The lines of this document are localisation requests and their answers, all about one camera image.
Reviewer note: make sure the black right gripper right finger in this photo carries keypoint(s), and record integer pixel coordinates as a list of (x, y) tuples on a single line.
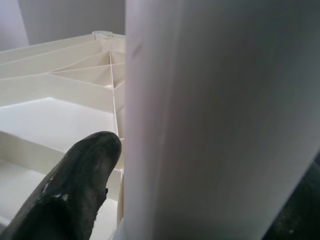
[(305, 220)]

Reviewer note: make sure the white plastic table leg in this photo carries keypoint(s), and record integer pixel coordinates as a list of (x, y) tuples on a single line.
[(212, 112)]

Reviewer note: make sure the white plastic table top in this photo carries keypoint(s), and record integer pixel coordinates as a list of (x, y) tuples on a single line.
[(50, 112)]

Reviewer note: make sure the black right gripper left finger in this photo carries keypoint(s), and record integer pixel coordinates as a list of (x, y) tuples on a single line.
[(75, 187)]

